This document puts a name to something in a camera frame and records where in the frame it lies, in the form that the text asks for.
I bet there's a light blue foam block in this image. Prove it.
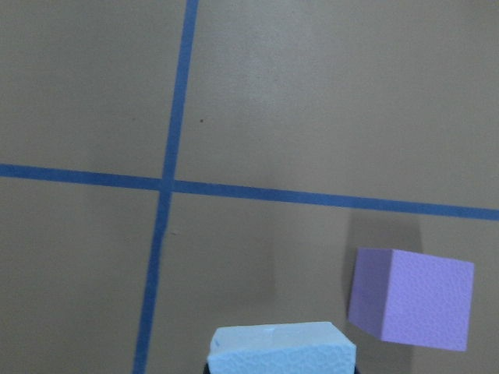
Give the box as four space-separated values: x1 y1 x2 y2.
207 322 356 373

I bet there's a purple foam block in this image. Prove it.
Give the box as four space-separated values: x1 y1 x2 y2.
348 248 475 351

